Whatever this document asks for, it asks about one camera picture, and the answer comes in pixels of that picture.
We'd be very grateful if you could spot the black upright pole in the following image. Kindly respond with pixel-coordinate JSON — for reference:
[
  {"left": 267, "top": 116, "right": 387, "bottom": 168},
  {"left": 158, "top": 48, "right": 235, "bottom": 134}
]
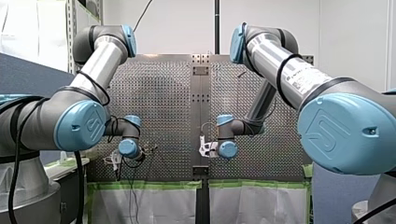
[{"left": 214, "top": 0, "right": 221, "bottom": 55}]

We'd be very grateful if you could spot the dark side cabinet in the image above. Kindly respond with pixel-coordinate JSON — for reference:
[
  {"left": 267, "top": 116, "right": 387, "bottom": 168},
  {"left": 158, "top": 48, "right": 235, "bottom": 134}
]
[{"left": 43, "top": 150, "right": 92, "bottom": 224}]

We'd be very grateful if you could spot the metal shelf rack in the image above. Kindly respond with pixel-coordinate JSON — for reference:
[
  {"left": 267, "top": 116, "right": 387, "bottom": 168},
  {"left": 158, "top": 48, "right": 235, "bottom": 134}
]
[{"left": 64, "top": 0, "right": 105, "bottom": 76}]

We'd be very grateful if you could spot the grey board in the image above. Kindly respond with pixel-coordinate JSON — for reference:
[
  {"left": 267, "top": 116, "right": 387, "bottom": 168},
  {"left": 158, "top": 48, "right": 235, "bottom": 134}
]
[{"left": 312, "top": 162, "right": 379, "bottom": 224}]

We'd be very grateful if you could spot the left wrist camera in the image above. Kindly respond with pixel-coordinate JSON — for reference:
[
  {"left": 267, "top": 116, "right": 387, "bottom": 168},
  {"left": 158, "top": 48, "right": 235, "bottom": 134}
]
[{"left": 103, "top": 148, "right": 124, "bottom": 173}]

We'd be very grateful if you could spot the thin grey camera cable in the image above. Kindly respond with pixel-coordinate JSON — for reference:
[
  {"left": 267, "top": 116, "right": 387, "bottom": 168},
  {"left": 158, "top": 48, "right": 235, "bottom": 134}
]
[{"left": 200, "top": 120, "right": 217, "bottom": 135}]

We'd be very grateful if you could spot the thin black cable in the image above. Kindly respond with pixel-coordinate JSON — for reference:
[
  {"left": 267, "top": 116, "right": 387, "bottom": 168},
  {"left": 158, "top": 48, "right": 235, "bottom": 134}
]
[{"left": 133, "top": 0, "right": 154, "bottom": 33}]

